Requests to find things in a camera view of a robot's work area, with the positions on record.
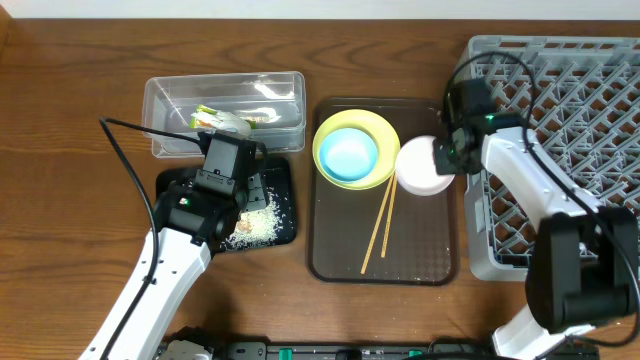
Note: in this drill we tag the black plastic tray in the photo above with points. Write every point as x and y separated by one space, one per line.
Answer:
182 206

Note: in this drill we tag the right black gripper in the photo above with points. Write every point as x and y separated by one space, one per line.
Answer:
445 163

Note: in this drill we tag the brown serving tray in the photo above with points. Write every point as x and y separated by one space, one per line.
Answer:
423 243

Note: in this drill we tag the light blue bowl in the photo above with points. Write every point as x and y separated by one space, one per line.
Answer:
348 155

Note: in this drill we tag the green snack wrapper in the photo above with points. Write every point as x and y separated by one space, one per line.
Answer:
204 117

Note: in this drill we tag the yellow plate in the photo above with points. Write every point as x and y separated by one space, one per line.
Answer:
383 134

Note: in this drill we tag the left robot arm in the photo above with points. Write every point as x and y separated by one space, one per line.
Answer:
168 266

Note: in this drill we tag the pink bowl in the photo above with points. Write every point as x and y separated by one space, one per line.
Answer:
415 168

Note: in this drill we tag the grey dishwasher rack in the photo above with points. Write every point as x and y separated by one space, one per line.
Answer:
584 96

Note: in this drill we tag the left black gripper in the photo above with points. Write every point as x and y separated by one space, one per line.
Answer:
255 195

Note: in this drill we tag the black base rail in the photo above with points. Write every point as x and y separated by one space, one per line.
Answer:
198 343

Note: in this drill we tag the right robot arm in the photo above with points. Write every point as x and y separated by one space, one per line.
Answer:
583 269

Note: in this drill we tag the wooden chopstick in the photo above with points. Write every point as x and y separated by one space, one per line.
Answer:
388 205
377 224

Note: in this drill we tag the rice and shell leftovers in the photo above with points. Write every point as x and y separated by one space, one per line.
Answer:
258 228

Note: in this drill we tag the clear plastic waste bin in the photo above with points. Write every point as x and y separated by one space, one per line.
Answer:
273 103

